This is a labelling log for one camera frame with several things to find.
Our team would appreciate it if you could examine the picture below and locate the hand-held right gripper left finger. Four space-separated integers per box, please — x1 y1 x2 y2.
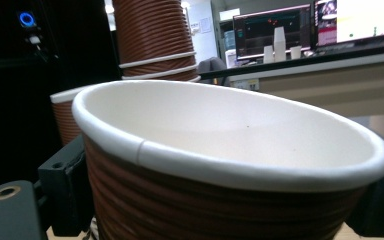
38 134 95 237

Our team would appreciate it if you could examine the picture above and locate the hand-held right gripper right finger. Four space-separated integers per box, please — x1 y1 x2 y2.
344 159 384 238

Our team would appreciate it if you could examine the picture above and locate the single brown paper cup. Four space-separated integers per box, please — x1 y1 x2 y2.
72 79 384 240
49 84 93 147

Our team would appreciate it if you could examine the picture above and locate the stack of brown paper cups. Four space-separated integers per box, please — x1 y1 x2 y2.
111 0 202 83

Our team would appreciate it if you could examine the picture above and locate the beige office desk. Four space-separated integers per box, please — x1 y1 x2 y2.
199 41 384 118

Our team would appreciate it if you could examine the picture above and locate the small white cup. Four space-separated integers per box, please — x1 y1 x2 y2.
263 45 275 64
289 45 303 61

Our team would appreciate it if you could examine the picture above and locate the white power strip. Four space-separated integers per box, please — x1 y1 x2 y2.
232 78 260 92

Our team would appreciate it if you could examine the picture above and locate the grey office chair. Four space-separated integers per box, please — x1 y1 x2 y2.
197 56 230 86

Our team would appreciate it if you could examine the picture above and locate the bright computer monitor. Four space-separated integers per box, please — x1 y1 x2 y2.
313 0 384 49

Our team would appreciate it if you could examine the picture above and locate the tall white cup stack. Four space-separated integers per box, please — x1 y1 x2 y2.
273 26 287 63

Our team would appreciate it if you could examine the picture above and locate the white paper notice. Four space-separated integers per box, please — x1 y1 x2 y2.
199 17 212 34

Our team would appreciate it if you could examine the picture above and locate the dark computer monitor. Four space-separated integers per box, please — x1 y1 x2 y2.
232 3 313 62

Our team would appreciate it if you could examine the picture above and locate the white plug with cable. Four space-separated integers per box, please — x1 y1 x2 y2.
26 33 58 61

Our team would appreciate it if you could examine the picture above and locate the device with blue ring light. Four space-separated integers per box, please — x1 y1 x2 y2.
17 10 38 30

